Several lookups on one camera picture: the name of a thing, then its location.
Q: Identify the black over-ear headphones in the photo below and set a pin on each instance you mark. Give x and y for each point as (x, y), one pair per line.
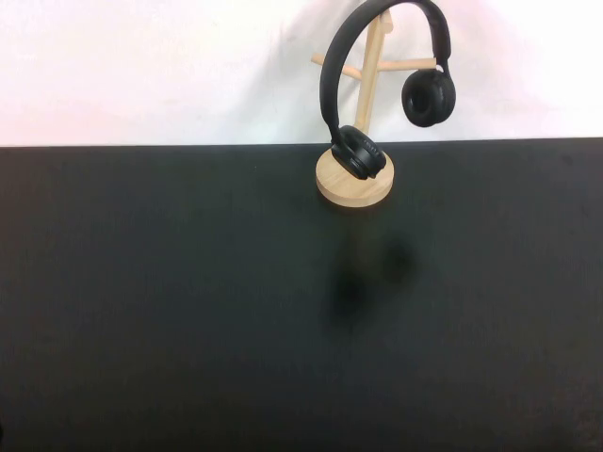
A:
(324, 85)

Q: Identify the wooden headphone stand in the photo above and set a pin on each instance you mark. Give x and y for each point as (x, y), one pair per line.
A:
(351, 193)

